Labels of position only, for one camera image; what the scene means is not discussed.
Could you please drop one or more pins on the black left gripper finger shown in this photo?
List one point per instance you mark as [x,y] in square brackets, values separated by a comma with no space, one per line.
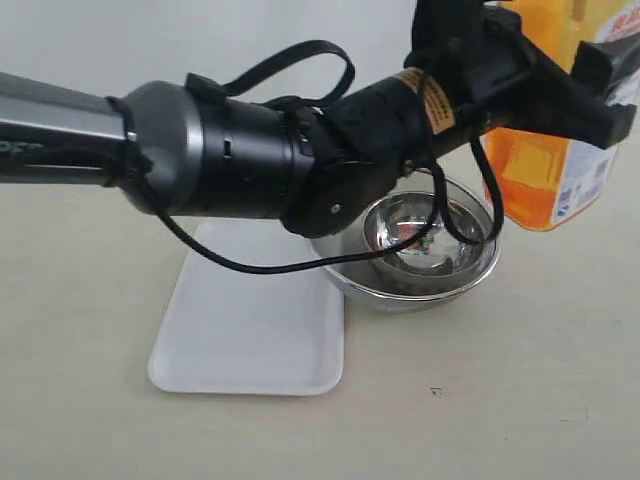
[609,71]
[547,100]

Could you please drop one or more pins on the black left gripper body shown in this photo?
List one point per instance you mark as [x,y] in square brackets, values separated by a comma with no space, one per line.
[479,59]

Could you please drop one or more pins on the orange pump soap bottle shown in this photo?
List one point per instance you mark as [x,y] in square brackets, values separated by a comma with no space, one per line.
[545,180]

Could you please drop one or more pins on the steel mesh strainer basket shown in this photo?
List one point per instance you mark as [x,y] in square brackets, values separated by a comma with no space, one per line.
[362,282]

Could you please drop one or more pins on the small stainless steel bowl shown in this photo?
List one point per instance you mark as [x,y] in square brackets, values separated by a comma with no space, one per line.
[400,216]

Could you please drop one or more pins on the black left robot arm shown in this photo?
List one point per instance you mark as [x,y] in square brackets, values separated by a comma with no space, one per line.
[198,149]

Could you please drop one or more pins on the white rectangular foam tray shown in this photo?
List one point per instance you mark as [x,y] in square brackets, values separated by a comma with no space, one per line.
[226,332]

